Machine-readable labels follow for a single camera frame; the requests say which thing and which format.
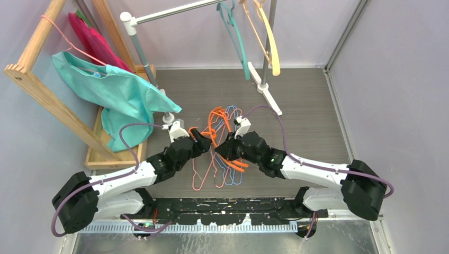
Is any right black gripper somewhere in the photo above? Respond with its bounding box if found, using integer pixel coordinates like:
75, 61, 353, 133
214, 131, 261, 167

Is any orange plastic hanger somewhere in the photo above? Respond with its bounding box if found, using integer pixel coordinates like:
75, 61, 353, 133
205, 106, 249, 173
201, 106, 249, 173

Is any pink wire hanger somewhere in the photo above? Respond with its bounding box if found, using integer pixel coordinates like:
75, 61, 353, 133
191, 119, 220, 192
41, 15, 107, 66
206, 108, 243, 189

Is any beige plastic hanger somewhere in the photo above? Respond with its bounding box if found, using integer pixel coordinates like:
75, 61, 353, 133
238, 0, 281, 76

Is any teal plastic hanger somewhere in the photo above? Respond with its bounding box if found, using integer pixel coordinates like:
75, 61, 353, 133
216, 1, 250, 80

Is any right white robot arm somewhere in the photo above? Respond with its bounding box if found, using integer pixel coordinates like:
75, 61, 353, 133
215, 132, 387, 221

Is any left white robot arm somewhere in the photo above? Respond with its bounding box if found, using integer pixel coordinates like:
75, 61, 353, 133
51, 129, 212, 237

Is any metal clothes rack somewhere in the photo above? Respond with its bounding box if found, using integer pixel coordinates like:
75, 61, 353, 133
120, 1, 283, 116

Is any teal shirt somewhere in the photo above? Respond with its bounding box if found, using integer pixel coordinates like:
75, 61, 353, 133
52, 51, 181, 152

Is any wooden tray base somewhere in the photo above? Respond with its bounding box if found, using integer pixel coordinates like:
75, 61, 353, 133
84, 64, 157, 170

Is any magenta garment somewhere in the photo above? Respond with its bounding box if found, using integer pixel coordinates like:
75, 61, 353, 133
68, 13, 132, 72

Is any wooden clothes rack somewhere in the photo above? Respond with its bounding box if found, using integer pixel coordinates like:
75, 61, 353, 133
4, 0, 148, 161

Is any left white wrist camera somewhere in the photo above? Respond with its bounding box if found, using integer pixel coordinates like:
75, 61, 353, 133
168, 119, 190, 143

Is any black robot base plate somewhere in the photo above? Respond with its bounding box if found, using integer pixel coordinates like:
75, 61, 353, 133
120, 188, 329, 238

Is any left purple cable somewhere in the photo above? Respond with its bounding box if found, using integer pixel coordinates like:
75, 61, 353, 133
51, 122, 170, 238

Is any purple cable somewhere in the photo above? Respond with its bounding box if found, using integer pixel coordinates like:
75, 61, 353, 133
51, 122, 170, 238
242, 105, 395, 199

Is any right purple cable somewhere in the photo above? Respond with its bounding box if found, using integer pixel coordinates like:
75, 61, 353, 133
242, 105, 395, 199

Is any pink wire hanger on rack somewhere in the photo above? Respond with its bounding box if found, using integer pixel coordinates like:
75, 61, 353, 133
41, 15, 107, 66

